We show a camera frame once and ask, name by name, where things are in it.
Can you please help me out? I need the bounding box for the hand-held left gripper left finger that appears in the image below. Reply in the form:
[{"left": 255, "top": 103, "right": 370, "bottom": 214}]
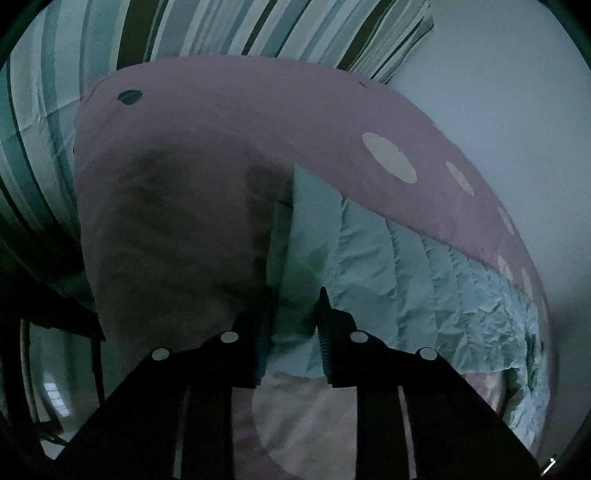
[{"left": 51, "top": 309, "right": 269, "bottom": 480}]

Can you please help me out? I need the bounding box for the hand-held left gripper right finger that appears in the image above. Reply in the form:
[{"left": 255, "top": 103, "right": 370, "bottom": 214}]
[{"left": 315, "top": 286, "right": 542, "bottom": 480}]

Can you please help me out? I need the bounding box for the light blue puffer jacket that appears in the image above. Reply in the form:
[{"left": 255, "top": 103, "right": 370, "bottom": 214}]
[{"left": 264, "top": 164, "right": 553, "bottom": 455}]

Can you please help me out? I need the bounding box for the pink polka dot bed sheet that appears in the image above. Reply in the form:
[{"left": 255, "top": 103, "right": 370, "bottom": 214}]
[{"left": 73, "top": 55, "right": 553, "bottom": 480}]

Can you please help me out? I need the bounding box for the striped pillow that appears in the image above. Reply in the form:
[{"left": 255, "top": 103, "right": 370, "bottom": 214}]
[
  {"left": 0, "top": 0, "right": 125, "bottom": 301},
  {"left": 115, "top": 0, "right": 435, "bottom": 85}
]

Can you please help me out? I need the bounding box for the dark furniture frame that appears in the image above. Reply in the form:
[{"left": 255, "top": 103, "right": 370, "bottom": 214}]
[{"left": 0, "top": 256, "right": 108, "bottom": 462}]

